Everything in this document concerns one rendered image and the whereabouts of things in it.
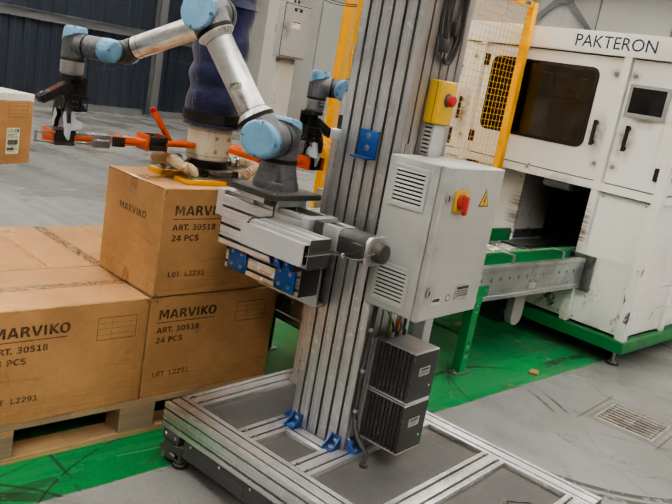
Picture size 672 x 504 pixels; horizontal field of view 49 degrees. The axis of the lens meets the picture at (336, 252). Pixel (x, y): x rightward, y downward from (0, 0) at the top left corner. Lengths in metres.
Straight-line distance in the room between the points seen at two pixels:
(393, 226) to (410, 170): 0.18
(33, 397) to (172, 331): 0.54
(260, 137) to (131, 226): 0.80
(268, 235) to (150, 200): 0.66
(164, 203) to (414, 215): 0.93
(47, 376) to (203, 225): 0.74
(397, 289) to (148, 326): 1.00
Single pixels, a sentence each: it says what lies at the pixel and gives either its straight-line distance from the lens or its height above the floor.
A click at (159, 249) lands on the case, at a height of 0.73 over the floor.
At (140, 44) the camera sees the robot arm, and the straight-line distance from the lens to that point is 2.61.
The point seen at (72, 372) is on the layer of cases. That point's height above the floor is 0.30.
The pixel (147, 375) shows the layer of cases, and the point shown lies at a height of 0.24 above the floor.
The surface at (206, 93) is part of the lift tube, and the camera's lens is 2.85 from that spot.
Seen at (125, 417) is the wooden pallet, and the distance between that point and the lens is 2.91.
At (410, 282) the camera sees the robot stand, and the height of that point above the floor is 0.87.
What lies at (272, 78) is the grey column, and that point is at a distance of 4.35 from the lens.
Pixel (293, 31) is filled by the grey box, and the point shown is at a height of 1.62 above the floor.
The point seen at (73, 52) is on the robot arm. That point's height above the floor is 1.35.
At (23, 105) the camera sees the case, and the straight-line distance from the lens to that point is 4.67.
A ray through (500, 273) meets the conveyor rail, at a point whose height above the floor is 0.56.
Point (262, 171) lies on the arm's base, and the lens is 2.40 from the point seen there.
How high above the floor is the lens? 1.42
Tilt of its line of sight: 13 degrees down
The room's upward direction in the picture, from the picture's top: 10 degrees clockwise
